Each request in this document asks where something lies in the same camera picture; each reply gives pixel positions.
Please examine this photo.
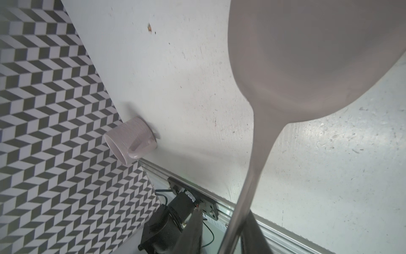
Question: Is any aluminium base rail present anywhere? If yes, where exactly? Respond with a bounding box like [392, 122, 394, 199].
[139, 159, 332, 254]

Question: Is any steel turner brown handle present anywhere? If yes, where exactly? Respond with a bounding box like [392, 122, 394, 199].
[219, 1, 406, 254]

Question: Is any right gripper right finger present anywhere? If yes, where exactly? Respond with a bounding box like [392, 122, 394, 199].
[241, 211, 273, 254]

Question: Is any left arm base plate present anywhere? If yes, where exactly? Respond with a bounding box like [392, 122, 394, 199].
[168, 177, 218, 221]

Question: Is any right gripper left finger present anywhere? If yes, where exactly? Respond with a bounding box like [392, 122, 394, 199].
[172, 207, 203, 254]

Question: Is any pink ceramic mug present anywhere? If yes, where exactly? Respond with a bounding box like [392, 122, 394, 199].
[104, 117, 157, 166]

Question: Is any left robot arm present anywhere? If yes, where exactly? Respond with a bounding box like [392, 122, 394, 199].
[138, 192, 203, 254]

